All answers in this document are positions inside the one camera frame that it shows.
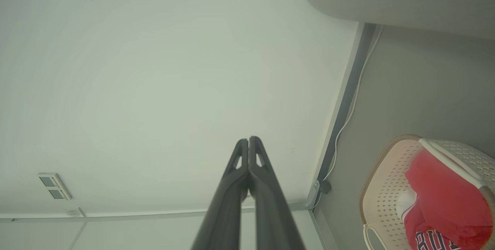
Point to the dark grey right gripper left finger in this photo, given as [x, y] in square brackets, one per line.
[226, 211]

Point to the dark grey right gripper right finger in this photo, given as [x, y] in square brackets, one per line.
[272, 215]

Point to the red basketball jersey white trim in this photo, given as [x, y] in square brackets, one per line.
[433, 240]

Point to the plain red garment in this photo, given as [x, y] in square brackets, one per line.
[448, 196]

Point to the black caster wheel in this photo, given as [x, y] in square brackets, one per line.
[325, 187]

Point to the cream perforated laundry basket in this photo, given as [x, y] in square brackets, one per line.
[383, 196]

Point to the dark baseboard strip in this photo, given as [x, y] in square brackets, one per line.
[348, 95]

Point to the grey metal partition foot bracket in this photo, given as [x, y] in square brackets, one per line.
[312, 196]

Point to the white double wall switch panel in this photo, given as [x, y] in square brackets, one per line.
[54, 186]

